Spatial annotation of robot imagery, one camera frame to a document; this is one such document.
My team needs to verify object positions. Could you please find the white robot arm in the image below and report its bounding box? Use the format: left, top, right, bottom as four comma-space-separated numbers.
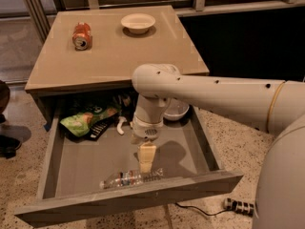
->
132, 64, 305, 229

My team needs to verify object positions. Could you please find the cream bowl on counter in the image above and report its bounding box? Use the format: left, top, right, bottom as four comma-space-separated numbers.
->
121, 13, 155, 34

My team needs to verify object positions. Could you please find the orange soda can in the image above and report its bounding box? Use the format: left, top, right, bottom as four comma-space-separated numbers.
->
72, 22, 92, 51

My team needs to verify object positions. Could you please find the black snack bar wrapper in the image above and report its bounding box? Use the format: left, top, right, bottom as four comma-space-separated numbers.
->
85, 118, 113, 141

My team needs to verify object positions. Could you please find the green chip bag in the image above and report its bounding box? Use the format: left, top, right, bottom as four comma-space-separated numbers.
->
60, 105, 120, 137

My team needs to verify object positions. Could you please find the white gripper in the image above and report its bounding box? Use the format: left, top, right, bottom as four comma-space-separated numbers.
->
131, 114, 163, 173

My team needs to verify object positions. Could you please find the black white power strip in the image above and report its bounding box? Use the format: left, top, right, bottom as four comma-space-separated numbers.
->
223, 198, 254, 217

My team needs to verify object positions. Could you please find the beige side table cabinet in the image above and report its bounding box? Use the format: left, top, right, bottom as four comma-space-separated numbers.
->
25, 6, 209, 122

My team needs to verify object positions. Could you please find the black power cable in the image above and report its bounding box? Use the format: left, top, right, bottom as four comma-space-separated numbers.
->
174, 201, 227, 218

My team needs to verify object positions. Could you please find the open grey wooden drawer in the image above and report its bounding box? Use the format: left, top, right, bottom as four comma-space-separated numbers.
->
15, 97, 243, 228

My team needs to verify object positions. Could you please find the clear plastic water bottle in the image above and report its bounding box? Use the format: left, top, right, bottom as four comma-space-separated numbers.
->
99, 168, 164, 189

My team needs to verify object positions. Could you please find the white plastic toy mushroom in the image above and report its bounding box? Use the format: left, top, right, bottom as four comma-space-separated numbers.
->
116, 116, 127, 135

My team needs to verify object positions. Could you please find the person leg with shoe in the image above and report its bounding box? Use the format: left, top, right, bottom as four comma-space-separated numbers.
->
0, 80, 21, 158

